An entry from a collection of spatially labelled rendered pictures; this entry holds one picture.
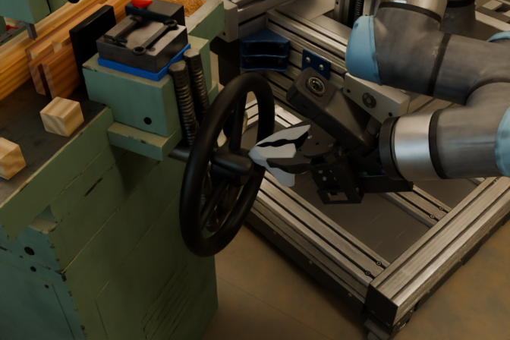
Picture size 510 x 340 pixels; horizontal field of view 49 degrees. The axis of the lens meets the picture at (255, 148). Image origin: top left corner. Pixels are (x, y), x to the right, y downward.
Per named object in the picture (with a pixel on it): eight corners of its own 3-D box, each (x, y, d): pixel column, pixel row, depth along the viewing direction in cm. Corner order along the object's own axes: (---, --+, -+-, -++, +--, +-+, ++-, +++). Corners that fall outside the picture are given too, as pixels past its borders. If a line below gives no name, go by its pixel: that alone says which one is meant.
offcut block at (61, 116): (61, 114, 80) (56, 96, 78) (84, 121, 79) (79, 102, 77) (45, 130, 78) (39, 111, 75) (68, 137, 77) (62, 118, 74)
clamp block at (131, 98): (166, 140, 81) (159, 89, 75) (89, 116, 85) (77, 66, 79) (214, 86, 91) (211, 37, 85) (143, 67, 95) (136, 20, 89)
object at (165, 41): (158, 82, 76) (153, 46, 72) (92, 64, 79) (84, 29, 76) (204, 37, 85) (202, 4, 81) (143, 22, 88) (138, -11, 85)
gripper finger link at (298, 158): (266, 176, 69) (326, 172, 64) (259, 167, 68) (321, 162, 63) (281, 151, 72) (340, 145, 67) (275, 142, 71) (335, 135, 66)
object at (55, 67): (59, 103, 82) (48, 64, 78) (52, 101, 83) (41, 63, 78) (149, 27, 99) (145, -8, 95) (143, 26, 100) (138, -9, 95)
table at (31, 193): (69, 272, 67) (58, 240, 63) (-110, 196, 77) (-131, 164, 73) (269, 37, 108) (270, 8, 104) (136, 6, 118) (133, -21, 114)
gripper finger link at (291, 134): (266, 178, 77) (323, 175, 71) (245, 146, 74) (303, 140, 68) (275, 163, 79) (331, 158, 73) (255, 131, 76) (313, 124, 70)
